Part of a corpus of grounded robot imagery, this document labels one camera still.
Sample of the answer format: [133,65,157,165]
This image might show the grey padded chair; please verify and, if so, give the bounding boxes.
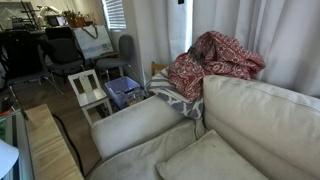
[95,34,135,82]

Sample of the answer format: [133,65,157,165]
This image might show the blue plastic bin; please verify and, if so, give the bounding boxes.
[104,76,145,110]

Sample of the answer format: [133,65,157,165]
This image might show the beige couch backrest cushion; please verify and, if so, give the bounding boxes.
[202,74,320,180]

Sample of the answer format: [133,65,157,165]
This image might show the potted green plant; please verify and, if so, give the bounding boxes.
[63,9,87,29]

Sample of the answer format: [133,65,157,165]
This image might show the wide white curtain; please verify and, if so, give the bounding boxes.
[191,0,320,99]

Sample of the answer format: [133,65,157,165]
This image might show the black wire shelf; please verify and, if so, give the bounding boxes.
[0,1,38,32]

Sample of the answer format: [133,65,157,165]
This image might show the light wooden bench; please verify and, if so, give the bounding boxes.
[24,103,84,180]

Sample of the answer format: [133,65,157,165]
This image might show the white rounded object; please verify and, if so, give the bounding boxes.
[0,139,20,180]

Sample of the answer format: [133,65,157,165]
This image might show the grey white patterned blanket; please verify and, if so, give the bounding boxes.
[145,68,205,120]

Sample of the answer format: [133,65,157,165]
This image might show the black office chair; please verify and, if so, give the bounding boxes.
[38,26,86,84]

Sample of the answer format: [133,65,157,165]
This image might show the red patterned cloth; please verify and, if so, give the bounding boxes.
[167,30,267,102]

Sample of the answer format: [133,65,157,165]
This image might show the small white wooden chair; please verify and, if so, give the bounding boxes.
[67,69,114,127]

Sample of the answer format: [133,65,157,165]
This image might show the glass metal side table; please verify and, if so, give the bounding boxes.
[0,109,35,180]

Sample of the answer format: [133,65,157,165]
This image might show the narrow white curtain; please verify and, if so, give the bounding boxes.
[133,0,190,84]

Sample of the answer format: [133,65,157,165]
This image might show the beige fabric couch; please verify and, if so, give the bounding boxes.
[88,74,320,180]

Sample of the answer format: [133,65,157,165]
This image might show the white tote bag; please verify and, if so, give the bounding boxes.
[72,24,115,60]

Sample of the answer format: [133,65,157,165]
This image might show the dark laptop screen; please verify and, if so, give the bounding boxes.
[46,15,68,28]

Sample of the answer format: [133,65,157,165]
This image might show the white window blinds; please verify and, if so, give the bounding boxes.
[101,0,128,32]

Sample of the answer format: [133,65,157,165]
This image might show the black mesh folding chair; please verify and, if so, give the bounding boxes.
[0,30,65,98]

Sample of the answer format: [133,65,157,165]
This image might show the beige throw pillow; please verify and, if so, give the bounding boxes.
[155,129,269,180]

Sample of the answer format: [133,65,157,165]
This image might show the black floor cable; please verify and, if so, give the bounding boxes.
[51,113,86,178]

